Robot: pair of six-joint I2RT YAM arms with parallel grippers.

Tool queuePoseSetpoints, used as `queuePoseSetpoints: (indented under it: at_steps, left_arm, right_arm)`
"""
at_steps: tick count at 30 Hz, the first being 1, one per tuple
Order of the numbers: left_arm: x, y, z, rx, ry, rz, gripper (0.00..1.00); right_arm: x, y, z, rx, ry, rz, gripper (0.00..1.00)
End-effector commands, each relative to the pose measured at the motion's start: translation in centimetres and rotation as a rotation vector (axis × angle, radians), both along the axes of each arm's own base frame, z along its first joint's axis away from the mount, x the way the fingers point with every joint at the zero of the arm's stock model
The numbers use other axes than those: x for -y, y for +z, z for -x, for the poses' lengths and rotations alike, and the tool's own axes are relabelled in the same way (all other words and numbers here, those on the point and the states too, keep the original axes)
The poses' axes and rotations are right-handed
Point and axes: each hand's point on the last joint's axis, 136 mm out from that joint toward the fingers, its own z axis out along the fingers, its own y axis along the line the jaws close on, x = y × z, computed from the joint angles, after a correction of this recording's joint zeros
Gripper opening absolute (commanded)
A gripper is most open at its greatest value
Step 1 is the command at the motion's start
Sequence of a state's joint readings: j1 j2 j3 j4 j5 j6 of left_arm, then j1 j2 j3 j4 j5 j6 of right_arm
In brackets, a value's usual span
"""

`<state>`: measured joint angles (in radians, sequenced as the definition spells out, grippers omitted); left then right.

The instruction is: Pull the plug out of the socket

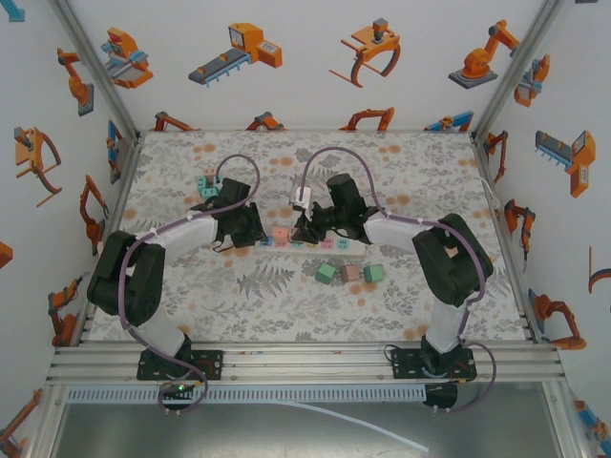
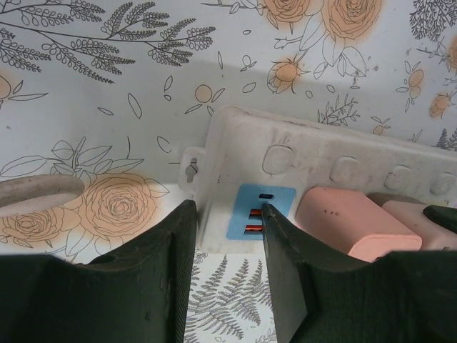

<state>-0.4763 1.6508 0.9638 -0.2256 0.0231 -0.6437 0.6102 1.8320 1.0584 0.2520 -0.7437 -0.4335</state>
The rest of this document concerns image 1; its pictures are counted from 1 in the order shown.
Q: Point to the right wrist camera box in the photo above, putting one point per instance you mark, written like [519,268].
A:
[301,196]

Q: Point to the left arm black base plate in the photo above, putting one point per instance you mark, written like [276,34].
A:
[210,365]

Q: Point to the aluminium frame side rail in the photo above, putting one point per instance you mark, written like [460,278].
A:
[504,238]
[116,210]

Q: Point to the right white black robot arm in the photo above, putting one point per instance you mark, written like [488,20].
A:
[391,231]

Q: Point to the green cube plug adapter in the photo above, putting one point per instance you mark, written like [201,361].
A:
[373,273]
[324,273]

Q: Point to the white multicolour power strip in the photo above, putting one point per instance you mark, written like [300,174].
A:
[353,249]

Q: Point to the aluminium frame post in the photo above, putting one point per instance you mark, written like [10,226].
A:
[97,67]
[518,62]

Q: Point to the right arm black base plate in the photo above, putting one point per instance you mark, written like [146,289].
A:
[406,365]

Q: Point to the floral patterned tablecloth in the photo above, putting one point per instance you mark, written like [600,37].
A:
[238,315]

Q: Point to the pink round socket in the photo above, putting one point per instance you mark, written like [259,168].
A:
[208,171]

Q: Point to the wide aluminium frame rail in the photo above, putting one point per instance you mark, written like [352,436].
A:
[305,362]

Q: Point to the dusty pink cube plug adapter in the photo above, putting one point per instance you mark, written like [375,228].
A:
[350,272]

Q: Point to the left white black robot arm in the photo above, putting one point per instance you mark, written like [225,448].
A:
[183,234]

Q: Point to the thin white tube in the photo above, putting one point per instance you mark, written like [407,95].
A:
[382,432]

